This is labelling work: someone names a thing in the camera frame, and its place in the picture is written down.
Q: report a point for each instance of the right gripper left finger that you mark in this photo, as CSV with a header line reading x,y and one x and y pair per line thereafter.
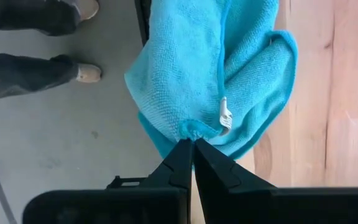
x,y
120,208

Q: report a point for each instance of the person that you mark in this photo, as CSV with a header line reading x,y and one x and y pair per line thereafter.
x,y
26,74

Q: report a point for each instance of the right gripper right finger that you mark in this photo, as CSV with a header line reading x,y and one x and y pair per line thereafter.
x,y
259,205

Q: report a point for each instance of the turquoise microfiber towel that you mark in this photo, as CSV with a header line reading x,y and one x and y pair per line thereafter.
x,y
197,77

